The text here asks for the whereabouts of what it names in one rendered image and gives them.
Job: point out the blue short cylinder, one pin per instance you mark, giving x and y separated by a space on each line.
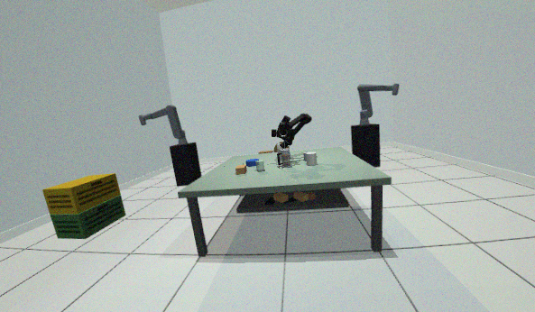
251 162

